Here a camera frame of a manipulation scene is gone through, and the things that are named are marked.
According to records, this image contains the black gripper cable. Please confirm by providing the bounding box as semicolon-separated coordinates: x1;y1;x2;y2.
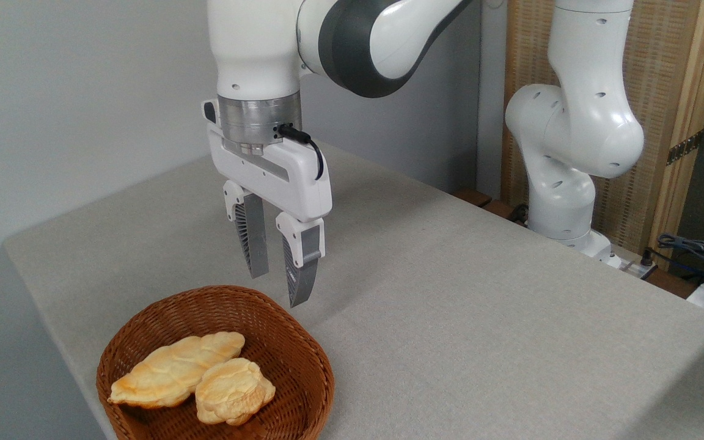
277;124;325;181

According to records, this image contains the black metal screen hinge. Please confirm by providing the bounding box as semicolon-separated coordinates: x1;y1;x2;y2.
667;130;704;166

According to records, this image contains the wooden woven folding screen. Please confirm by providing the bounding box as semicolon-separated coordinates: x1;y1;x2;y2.
501;0;704;270

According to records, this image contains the white power strip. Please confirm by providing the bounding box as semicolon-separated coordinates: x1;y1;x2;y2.
610;246;658;280

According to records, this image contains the small round golden bread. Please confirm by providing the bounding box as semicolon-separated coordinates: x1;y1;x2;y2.
195;358;276;426

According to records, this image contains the bundle of grey cables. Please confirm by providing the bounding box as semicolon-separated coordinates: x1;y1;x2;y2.
656;233;704;277

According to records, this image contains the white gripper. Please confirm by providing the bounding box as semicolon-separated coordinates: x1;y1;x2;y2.
203;100;332;308

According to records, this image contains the long golden bread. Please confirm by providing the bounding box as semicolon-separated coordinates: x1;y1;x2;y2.
108;332;246;409

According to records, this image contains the brown wicker basket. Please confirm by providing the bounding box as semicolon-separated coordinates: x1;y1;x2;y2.
96;285;335;440

